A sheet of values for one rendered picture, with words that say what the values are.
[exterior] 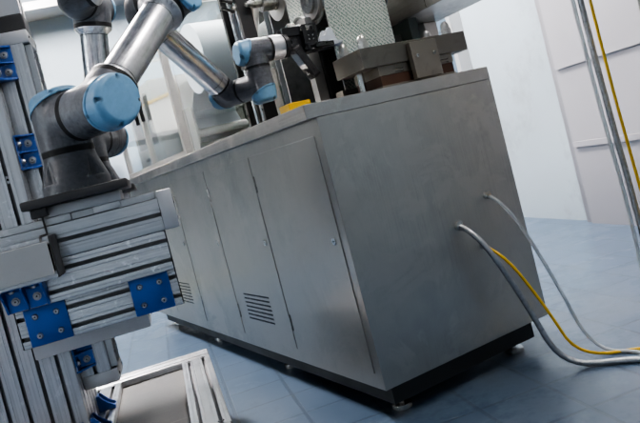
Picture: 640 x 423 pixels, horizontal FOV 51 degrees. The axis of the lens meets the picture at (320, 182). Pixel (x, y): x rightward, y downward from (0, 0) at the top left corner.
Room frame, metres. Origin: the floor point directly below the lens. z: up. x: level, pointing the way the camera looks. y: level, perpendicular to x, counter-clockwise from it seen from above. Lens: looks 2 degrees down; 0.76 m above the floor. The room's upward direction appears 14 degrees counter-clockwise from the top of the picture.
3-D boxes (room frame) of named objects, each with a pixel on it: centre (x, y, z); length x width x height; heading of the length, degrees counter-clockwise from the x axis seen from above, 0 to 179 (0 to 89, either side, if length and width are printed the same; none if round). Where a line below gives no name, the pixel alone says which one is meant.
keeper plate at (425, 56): (2.03, -0.40, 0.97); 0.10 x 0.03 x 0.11; 118
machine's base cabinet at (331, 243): (3.04, 0.28, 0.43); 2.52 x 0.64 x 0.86; 28
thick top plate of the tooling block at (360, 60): (2.10, -0.34, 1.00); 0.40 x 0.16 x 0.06; 118
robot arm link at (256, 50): (2.00, 0.10, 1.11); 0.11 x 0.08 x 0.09; 118
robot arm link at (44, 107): (1.53, 0.53, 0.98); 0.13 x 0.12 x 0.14; 59
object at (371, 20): (2.19, -0.25, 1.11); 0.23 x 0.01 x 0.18; 118
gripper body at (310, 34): (2.08, -0.04, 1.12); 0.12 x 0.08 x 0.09; 118
